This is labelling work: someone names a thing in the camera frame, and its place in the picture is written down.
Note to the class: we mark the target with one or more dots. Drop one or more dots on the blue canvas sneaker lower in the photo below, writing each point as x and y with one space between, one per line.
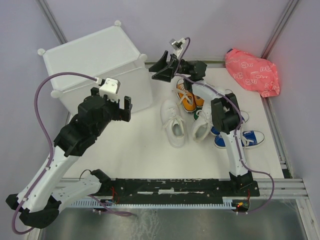
250 139

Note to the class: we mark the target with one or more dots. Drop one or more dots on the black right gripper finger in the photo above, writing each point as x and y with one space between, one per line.
163 64
165 75

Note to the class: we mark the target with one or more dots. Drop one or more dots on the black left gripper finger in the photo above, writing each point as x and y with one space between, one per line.
127 101
125 114

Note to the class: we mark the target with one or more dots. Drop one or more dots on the green canvas sneaker left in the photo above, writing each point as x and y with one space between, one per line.
197 113

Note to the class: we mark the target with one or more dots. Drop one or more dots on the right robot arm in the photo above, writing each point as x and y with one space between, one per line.
224 110

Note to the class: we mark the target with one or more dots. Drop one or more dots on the aluminium frame rails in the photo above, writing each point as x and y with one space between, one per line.
275 189

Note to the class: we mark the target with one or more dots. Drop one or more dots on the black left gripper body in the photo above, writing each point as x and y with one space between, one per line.
112 108

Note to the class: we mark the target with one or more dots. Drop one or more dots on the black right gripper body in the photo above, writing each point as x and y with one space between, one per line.
182 68

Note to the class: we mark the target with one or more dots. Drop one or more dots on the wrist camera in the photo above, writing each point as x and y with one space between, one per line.
109 86
177 45

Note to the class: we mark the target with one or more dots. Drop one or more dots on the white slotted cable duct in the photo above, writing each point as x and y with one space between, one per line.
226 204

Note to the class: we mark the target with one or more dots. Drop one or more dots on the white plastic shoe cabinet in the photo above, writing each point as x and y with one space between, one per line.
108 53

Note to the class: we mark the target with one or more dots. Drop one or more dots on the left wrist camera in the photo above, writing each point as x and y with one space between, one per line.
109 86

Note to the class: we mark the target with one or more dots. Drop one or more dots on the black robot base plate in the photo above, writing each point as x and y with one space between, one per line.
175 191

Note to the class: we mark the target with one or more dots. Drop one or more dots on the pink patterned plastic bag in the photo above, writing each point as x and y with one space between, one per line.
253 73

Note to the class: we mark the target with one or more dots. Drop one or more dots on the orange canvas sneaker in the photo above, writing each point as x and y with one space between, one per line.
186 99
199 102

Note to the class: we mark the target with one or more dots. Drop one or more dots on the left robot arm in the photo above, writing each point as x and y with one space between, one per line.
40 203

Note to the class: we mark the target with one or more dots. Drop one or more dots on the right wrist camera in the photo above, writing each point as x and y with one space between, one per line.
177 45

